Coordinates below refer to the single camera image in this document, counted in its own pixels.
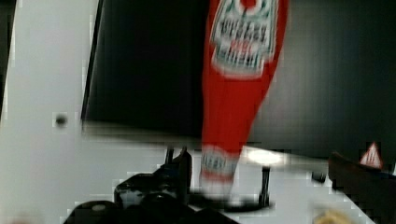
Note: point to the red ketchup bottle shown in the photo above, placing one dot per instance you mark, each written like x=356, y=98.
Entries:
x=243, y=41

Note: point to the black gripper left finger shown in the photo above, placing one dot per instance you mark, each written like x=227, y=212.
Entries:
x=160, y=197

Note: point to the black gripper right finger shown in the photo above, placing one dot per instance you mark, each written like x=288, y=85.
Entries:
x=372, y=190

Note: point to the peeled toy banana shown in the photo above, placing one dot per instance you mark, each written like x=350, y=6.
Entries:
x=332, y=217

